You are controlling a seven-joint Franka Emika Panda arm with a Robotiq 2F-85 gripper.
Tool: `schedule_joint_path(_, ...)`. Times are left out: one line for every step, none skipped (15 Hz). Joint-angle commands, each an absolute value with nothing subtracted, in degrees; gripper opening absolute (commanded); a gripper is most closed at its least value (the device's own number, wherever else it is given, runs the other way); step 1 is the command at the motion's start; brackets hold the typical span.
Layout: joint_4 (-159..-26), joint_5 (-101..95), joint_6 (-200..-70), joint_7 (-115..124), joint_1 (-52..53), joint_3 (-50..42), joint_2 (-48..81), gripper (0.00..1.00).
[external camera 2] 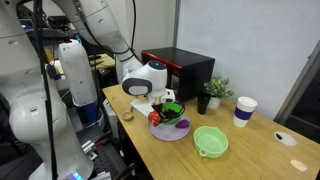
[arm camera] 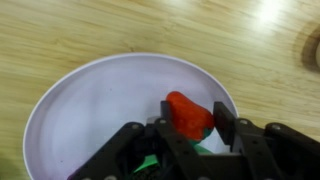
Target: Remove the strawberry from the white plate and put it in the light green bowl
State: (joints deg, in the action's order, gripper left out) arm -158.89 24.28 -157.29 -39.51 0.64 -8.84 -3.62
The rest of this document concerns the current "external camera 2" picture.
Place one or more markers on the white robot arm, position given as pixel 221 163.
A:
pixel 23 100

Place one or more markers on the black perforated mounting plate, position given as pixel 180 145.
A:
pixel 110 160

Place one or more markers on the white paper cup blue band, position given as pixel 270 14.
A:
pixel 245 113

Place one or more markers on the grey metal door frame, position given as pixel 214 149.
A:
pixel 301 86

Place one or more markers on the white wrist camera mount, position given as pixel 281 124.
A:
pixel 140 106

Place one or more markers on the dark green bowl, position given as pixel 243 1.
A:
pixel 175 120

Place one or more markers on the small purple toy fruit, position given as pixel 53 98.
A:
pixel 182 124

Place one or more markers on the white round plate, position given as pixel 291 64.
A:
pixel 168 133

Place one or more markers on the red and black microwave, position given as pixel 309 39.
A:
pixel 193 66

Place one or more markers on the black cup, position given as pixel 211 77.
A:
pixel 203 105

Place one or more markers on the toy strawberry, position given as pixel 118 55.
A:
pixel 154 119

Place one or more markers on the light green bowl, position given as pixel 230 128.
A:
pixel 210 143

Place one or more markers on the aluminium extrusion bar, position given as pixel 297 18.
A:
pixel 87 146
pixel 103 175

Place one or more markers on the white plastic box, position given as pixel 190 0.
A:
pixel 108 110

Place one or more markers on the small potted green plant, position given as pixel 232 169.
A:
pixel 218 88

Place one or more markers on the wooden background desk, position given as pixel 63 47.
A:
pixel 101 61

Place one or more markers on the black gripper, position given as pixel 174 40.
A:
pixel 161 108

